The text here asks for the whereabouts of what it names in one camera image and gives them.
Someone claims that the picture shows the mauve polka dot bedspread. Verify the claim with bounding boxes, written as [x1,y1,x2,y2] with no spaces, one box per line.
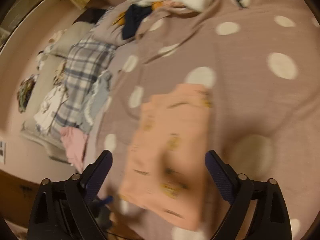
[95,0,319,239]

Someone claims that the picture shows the grey white plaid garment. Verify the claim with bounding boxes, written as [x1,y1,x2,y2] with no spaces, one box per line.
[52,34,117,130]

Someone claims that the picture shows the pink small garment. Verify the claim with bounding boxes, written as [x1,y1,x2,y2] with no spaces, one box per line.
[60,126,88,172]

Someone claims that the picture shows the white shelf cabinet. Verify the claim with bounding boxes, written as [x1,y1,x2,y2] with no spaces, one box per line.
[1,0,44,48]

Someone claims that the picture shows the navy blue cloth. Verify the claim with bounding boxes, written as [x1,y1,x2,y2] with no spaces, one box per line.
[122,4,152,40]

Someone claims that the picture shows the light denim garment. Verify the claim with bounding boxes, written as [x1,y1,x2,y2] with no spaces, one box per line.
[76,70,112,134]

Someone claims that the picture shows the peach cartoon print garment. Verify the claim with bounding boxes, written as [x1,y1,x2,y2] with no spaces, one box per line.
[119,83,212,231]

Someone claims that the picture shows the beige floral pillow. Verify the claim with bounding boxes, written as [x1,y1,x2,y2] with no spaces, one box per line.
[20,22,94,163]

